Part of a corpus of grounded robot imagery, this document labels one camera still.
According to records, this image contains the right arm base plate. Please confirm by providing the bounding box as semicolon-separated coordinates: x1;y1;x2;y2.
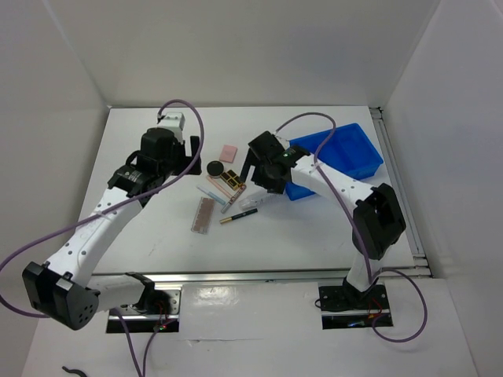
314;284;393;330

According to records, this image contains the white blue makeup pen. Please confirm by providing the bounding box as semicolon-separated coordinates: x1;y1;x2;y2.
196;185;226;206

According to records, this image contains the aluminium rail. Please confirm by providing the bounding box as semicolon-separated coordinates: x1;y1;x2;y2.
369;108;432;278
88;268;354;284

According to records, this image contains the red lip gloss tube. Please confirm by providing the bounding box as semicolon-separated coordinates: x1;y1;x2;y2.
221;185;247;214

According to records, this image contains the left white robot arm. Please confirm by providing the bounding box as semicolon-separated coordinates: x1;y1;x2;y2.
22;112;201;331

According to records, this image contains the black round powder jar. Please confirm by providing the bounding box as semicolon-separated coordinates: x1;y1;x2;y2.
207;160;225;178

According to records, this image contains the purple cable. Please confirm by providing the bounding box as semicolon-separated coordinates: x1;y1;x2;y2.
274;112;428;344
0;100;205;377

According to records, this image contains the aluminium rail front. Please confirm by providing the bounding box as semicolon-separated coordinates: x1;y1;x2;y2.
88;268;354;284

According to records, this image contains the pink slim makeup tube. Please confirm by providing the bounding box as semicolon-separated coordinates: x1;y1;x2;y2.
206;175;233;199

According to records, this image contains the white lotion bottle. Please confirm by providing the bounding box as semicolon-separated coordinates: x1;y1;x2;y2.
239;197;261;210

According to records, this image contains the brown eyeshadow palette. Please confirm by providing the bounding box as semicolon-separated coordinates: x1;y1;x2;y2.
191;197;215;235

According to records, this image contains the black hook bottom left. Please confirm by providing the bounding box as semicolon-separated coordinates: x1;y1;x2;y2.
61;366;87;377

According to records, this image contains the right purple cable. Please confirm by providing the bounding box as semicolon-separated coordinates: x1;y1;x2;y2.
274;112;428;344

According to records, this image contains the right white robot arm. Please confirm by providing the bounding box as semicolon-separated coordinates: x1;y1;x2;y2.
240;131;406;308

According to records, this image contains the black gold lipstick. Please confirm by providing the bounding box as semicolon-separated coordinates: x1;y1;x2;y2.
220;170;239;187
226;176;242;191

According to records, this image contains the blue plastic organizer bin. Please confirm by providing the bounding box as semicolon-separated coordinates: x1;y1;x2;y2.
285;123;384;201

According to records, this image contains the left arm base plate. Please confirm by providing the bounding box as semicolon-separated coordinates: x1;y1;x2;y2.
117;284;182;334

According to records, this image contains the aluminium rail right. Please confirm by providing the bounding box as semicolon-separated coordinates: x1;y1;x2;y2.
369;108;432;278

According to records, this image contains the black gold eyeliner pencil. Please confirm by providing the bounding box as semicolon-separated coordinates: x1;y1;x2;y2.
219;208;258;225

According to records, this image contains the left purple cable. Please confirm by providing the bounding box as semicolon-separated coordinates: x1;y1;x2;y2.
0;100;205;377

